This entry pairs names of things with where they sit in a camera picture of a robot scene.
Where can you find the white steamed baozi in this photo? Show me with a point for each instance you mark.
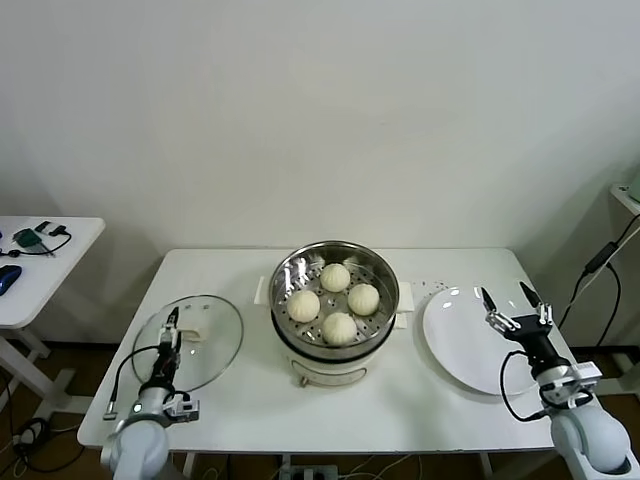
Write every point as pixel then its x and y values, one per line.
pixel 304 306
pixel 363 299
pixel 335 278
pixel 339 329

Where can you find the blue computer mouse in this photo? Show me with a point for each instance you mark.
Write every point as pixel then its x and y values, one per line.
pixel 9 278

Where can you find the white power strip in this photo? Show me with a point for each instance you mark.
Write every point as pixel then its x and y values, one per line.
pixel 310 472

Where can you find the white furniture base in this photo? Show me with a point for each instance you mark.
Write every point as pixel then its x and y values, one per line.
pixel 620 372

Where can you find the small black connector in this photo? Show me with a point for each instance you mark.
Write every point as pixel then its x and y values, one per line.
pixel 12 253

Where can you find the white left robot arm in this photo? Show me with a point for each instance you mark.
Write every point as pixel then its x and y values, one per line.
pixel 140 445

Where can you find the stainless steel steamer basket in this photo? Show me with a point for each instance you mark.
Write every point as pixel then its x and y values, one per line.
pixel 290 280

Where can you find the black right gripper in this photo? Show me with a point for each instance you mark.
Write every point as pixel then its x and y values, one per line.
pixel 535 335

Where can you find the white side table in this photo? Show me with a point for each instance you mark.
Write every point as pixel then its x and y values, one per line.
pixel 50 270

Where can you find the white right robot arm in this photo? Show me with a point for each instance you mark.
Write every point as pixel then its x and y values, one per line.
pixel 595 440

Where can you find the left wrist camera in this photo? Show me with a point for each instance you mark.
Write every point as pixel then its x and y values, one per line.
pixel 184 407

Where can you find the white round plate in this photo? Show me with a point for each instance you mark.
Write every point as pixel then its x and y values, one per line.
pixel 460 340

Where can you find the white shelf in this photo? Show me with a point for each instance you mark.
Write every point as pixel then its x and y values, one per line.
pixel 625 197

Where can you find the pale green object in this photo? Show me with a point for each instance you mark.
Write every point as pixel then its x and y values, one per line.
pixel 635 187

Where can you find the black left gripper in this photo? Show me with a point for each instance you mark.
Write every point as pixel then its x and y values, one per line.
pixel 165 367

